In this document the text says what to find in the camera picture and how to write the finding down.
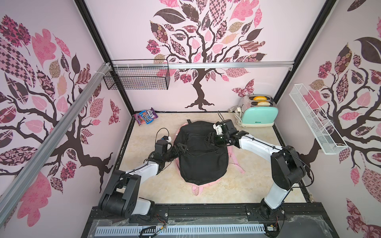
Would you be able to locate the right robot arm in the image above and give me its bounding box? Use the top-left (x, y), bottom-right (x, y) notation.
top-left (207, 120), bottom-right (306, 220)

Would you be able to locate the white cable duct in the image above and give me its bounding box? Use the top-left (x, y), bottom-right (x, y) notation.
top-left (94, 224), bottom-right (266, 238)

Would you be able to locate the blue M&M's packet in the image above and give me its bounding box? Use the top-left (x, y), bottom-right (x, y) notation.
top-left (139, 110), bottom-right (154, 124)

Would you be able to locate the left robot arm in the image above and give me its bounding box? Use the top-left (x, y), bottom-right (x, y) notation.
top-left (98, 140), bottom-right (188, 219)

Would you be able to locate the aluminium rail back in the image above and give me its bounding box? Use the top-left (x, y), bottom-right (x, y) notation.
top-left (113, 61), bottom-right (294, 69)

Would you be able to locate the aluminium rail left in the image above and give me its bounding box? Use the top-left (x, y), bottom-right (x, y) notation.
top-left (1, 62), bottom-right (111, 226)

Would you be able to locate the white wire basket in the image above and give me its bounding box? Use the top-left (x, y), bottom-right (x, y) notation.
top-left (289, 83), bottom-right (349, 155)

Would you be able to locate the mint green toaster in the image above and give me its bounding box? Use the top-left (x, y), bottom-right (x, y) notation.
top-left (238, 94), bottom-right (279, 127)

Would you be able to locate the pink candy packet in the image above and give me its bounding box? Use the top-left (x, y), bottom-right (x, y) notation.
top-left (133, 113), bottom-right (145, 126)

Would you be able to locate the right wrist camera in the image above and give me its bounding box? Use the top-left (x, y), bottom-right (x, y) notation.
top-left (213, 119), bottom-right (238, 137)

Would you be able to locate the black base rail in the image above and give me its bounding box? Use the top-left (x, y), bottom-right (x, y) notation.
top-left (81, 203), bottom-right (339, 238)

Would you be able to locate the black wire basket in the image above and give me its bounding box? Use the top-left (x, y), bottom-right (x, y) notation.
top-left (103, 59), bottom-right (170, 90)

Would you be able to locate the pink backpack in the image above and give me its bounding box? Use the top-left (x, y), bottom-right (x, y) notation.
top-left (174, 124), bottom-right (246, 196)

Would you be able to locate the purple candy packet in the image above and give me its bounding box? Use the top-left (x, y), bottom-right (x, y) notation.
top-left (147, 108), bottom-right (158, 120)

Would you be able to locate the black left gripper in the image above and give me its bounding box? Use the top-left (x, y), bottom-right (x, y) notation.
top-left (162, 143), bottom-right (187, 162)

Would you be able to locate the aluminium rail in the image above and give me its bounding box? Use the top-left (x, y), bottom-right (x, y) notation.
top-left (1, 62), bottom-right (111, 226)
top-left (113, 61), bottom-right (294, 69)

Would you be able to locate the white power cord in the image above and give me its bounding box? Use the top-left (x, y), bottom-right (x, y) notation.
top-left (227, 106), bottom-right (243, 127)

